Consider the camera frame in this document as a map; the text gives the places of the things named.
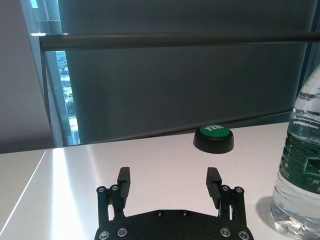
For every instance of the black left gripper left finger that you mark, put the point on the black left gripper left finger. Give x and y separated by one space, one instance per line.
123 190

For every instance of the clear water bottle green label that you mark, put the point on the clear water bottle green label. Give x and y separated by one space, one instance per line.
300 162

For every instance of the small dark object behind bottle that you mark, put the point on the small dark object behind bottle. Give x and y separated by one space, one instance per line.
213 143

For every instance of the window glass strip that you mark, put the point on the window glass strip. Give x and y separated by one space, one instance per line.
68 100

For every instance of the grey horizontal handrail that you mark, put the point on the grey horizontal handrail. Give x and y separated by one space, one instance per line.
175 41

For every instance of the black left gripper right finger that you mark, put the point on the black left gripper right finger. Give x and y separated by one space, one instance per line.
213 190

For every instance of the grey window frame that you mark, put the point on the grey window frame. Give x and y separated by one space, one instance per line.
53 112

